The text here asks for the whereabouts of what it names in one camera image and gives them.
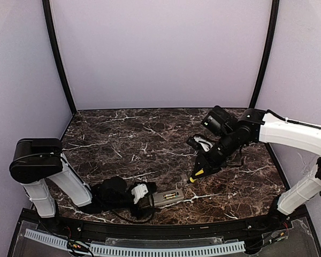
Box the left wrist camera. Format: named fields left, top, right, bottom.
left=131, top=182, right=157, bottom=205

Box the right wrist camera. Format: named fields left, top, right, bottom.
left=186, top=134, right=213, bottom=152

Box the white slotted cable duct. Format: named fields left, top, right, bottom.
left=24, top=229, right=246, bottom=256

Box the yellow handled screwdriver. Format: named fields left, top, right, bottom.
left=187, top=169, right=204, bottom=184

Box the grey remote control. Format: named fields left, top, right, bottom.
left=153, top=189, right=184, bottom=207

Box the grey battery cover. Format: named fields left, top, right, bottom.
left=180, top=173, right=188, bottom=186

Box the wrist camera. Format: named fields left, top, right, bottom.
left=186, top=134, right=213, bottom=152
left=131, top=182, right=157, bottom=205

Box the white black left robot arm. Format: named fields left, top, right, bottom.
left=9, top=138, right=157, bottom=219

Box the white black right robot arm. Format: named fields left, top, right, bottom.
left=187, top=105, right=321, bottom=219

